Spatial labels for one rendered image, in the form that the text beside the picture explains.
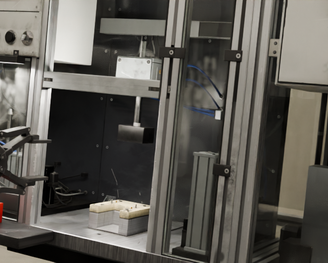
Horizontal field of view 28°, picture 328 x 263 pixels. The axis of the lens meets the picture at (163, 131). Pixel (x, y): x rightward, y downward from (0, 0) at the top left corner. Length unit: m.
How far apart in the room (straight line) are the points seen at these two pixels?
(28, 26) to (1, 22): 0.10
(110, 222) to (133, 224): 0.11
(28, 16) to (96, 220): 0.59
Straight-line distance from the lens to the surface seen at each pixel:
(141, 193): 2.14
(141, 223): 1.85
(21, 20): 1.87
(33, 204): 1.85
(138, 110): 1.87
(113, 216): 1.91
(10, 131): 1.45
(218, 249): 1.56
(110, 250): 1.70
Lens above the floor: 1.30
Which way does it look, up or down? 3 degrees down
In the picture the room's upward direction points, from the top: 5 degrees clockwise
